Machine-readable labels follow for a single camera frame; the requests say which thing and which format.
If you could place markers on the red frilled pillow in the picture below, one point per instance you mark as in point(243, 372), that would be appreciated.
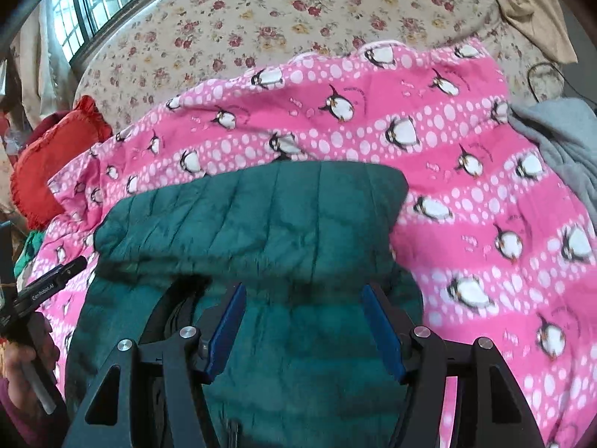
point(51, 163)

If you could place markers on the person's left hand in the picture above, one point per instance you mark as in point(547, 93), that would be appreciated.
point(18, 378)

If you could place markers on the person's left forearm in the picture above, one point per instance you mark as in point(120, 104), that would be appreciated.
point(23, 431)

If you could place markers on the bright green cloth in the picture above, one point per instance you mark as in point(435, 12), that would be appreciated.
point(28, 252)

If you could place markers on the pink penguin print blanket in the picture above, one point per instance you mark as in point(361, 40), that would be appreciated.
point(466, 186)

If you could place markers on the pale curtain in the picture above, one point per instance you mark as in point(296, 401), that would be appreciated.
point(37, 65)

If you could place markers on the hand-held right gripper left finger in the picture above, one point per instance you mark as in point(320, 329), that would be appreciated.
point(228, 333)

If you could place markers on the dark green puffer jacket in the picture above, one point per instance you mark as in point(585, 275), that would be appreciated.
point(280, 224)

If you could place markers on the floral bed sheet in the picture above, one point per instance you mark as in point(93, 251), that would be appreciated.
point(280, 18)

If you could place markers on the beige cloth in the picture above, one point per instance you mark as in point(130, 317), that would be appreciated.
point(527, 14)

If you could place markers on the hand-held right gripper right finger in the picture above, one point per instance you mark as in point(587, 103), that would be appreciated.
point(382, 333)

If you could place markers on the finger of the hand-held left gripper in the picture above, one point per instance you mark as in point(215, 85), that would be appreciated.
point(60, 270)

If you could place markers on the grey garment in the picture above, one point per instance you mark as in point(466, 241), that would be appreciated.
point(559, 140)

